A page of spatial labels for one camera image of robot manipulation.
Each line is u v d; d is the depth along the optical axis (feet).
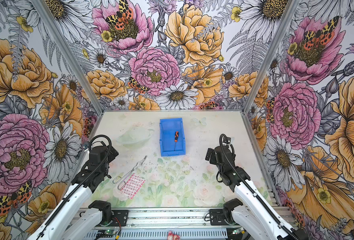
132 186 2.79
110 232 2.33
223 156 1.96
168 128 3.53
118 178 2.86
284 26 2.55
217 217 2.41
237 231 2.35
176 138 3.44
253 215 1.57
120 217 2.46
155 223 2.40
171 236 2.20
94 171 1.78
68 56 2.89
